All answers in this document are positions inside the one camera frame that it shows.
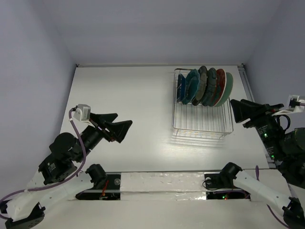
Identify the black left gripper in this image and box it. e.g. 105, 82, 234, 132
76, 112, 134, 161

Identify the mint green flower plate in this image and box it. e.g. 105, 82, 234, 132
215, 72, 234, 107

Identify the dark teal glazed plate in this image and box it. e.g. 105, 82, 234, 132
202, 68, 217, 106

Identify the red plate teal flower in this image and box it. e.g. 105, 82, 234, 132
213, 69, 226, 106

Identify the brown striped rim plate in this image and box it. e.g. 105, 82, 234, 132
192, 65, 207, 106

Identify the teal scalloped plate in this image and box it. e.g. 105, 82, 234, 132
182, 69, 200, 104

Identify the dark blue leaf plate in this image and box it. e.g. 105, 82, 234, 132
177, 73, 186, 104

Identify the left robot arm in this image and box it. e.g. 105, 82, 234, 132
0, 107, 132, 229

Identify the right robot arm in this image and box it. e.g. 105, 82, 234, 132
218, 98, 305, 229

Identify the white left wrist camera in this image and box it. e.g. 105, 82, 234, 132
73, 104, 91, 123

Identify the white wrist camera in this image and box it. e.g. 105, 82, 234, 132
73, 104, 91, 123
273, 95, 305, 116

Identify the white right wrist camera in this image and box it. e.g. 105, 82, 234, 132
273, 95, 305, 116

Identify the wire dish rack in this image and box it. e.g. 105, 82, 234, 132
172, 68, 234, 140

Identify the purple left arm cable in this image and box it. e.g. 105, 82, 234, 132
0, 107, 87, 219

